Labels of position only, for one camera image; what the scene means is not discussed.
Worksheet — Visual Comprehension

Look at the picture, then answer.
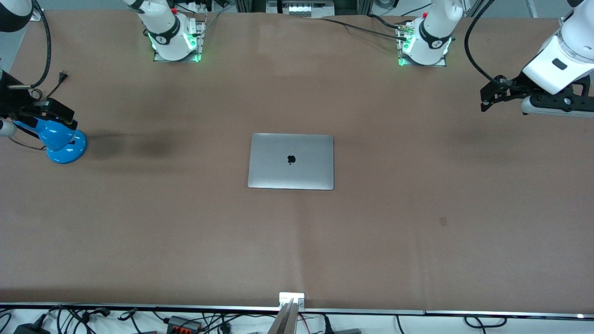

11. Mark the silver table edge rail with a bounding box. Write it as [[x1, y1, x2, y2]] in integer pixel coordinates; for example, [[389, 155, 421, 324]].
[[0, 302, 594, 321]]

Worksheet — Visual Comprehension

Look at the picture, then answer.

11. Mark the black base cable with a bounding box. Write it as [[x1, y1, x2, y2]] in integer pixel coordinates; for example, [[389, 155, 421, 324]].
[[320, 17, 409, 42], [368, 14, 410, 31]]

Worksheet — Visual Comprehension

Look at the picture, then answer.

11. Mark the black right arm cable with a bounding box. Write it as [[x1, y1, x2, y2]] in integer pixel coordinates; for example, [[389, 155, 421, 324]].
[[8, 0, 52, 89]]

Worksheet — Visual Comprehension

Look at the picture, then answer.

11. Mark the orange black connector block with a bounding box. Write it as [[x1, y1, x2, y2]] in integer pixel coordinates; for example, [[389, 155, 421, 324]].
[[167, 315, 203, 333]]

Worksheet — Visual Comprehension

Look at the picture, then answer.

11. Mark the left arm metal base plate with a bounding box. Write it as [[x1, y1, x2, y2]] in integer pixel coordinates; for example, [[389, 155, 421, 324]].
[[397, 19, 449, 68]]

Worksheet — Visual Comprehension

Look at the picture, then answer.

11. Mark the grey power strip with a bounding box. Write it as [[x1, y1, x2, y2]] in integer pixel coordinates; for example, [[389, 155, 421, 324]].
[[265, 0, 336, 17]]

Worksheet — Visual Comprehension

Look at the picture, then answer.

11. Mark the white metal bracket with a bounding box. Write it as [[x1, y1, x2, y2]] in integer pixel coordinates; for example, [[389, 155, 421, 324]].
[[279, 292, 305, 310]]

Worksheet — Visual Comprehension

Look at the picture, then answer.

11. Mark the black lamp power cord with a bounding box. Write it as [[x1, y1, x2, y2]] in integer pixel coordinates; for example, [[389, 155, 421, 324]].
[[6, 71, 70, 151]]

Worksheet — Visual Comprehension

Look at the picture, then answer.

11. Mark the black plug with cable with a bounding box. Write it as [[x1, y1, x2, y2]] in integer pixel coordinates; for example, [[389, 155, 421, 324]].
[[77, 307, 110, 321]]

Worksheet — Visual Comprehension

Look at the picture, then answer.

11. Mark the silver laptop computer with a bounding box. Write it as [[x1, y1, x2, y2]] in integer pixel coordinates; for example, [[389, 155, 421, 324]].
[[247, 133, 335, 191]]

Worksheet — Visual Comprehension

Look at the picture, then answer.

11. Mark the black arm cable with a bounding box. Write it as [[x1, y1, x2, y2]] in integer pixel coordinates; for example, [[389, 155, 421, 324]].
[[8, 0, 52, 89], [464, 0, 511, 89]]

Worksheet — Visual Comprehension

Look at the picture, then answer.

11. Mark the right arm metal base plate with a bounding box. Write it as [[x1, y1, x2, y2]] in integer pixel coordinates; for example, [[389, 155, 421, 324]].
[[153, 14, 206, 63]]

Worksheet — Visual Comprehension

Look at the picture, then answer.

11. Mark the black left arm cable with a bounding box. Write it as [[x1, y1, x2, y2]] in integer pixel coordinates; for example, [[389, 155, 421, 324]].
[[464, 0, 511, 89]]

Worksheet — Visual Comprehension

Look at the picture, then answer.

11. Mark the black looped cable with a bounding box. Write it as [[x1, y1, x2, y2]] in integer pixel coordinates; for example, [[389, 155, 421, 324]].
[[464, 314, 509, 329]]

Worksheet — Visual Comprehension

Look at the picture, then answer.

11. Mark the black power adapter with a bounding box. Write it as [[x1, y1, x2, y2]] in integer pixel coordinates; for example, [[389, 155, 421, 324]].
[[14, 321, 52, 334]]

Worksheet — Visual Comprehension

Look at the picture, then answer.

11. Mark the aluminium profile bar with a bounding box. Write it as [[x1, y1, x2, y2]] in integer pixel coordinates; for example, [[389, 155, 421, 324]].
[[267, 299, 297, 334]]

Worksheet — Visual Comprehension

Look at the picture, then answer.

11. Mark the blue desk lamp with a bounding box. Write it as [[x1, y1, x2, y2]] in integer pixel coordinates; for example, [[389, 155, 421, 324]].
[[13, 116, 88, 164]]

